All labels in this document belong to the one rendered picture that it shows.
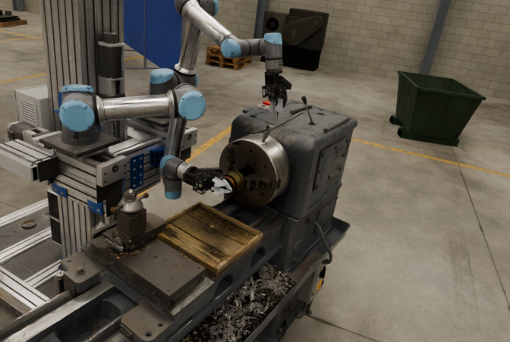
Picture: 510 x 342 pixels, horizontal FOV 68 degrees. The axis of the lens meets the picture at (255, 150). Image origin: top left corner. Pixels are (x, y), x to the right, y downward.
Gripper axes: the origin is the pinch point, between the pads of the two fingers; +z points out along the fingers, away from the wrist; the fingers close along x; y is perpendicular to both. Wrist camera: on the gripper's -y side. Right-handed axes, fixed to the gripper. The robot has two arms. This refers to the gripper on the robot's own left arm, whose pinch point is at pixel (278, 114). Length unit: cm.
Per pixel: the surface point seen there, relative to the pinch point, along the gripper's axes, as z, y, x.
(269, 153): 13.0, 16.7, 5.1
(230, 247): 45, 42, 1
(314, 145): 12.5, -0.5, 17.3
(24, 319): 42, 108, -24
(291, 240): 61, 2, 6
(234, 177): 20.5, 29.7, -4.0
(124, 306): 48, 85, -9
